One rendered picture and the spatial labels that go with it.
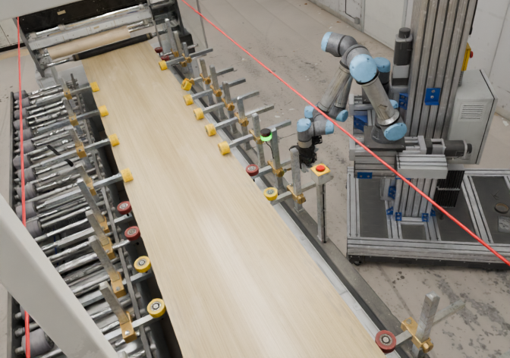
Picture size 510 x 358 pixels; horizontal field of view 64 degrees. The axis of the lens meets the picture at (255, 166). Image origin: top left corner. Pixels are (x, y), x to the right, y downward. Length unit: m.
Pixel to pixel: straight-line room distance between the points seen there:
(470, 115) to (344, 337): 1.44
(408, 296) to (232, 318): 1.48
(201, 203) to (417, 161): 1.25
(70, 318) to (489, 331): 2.64
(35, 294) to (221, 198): 1.81
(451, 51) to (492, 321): 1.66
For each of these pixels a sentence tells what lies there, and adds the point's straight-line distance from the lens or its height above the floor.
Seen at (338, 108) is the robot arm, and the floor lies 1.18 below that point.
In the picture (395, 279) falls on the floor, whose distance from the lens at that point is 3.09.
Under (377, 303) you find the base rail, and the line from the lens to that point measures 2.14.
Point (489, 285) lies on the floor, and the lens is 3.22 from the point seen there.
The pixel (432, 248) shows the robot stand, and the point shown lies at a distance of 3.02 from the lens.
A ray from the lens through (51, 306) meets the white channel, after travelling 0.68.
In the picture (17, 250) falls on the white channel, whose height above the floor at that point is 2.15.
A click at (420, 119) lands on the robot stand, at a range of 2.62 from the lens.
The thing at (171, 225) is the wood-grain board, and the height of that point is 0.90.
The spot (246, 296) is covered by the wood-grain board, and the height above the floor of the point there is 0.90.
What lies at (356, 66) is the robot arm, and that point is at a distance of 2.00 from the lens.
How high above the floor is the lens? 2.52
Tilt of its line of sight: 40 degrees down
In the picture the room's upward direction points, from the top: 9 degrees counter-clockwise
